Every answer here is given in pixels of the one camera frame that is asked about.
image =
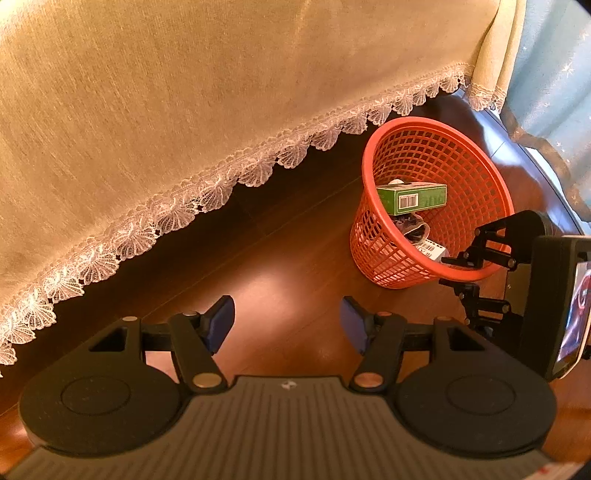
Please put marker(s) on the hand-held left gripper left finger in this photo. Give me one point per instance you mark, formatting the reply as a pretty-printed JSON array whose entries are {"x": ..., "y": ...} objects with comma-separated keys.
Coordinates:
[{"x": 220, "y": 323}]

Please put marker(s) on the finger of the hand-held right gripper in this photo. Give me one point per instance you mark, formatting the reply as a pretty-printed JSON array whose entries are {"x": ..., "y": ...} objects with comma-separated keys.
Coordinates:
[
  {"x": 489, "y": 254},
  {"x": 475, "y": 302}
]

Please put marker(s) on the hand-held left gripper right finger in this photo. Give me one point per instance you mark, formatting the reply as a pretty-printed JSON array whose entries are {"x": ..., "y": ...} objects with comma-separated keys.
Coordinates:
[{"x": 353, "y": 323}]

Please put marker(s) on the white and blue medicine box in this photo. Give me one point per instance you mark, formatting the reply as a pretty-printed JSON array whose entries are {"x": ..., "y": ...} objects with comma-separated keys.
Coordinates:
[{"x": 431, "y": 249}]

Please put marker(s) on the dark wrapper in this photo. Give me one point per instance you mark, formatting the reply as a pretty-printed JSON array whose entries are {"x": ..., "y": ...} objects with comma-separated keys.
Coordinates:
[{"x": 411, "y": 226}]

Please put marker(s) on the green and white medicine box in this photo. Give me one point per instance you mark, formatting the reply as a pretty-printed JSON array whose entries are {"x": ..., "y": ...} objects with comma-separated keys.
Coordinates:
[{"x": 415, "y": 198}]

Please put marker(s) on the red plastic mesh basket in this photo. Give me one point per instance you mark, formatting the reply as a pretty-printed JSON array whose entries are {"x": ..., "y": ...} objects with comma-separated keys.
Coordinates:
[{"x": 415, "y": 121}]

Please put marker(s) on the light blue starred curtain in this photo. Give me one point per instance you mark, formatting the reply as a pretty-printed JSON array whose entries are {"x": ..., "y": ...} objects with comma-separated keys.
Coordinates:
[{"x": 554, "y": 69}]

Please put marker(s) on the pale yellow sofa cover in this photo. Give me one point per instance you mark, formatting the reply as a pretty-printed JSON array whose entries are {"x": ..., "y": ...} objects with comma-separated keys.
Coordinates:
[{"x": 138, "y": 115}]

